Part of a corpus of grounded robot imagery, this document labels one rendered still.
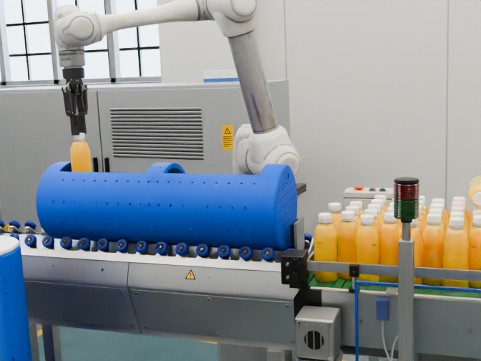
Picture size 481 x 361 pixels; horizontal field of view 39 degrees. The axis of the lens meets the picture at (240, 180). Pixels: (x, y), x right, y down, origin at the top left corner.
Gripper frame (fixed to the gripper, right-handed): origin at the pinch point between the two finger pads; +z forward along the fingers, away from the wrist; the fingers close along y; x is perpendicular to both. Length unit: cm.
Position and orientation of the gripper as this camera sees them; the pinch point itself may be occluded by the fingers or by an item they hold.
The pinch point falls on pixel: (78, 124)
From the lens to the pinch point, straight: 248.5
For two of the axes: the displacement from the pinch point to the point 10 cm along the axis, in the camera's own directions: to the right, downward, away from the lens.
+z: 0.5, 9.9, 1.6
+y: -3.3, 1.7, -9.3
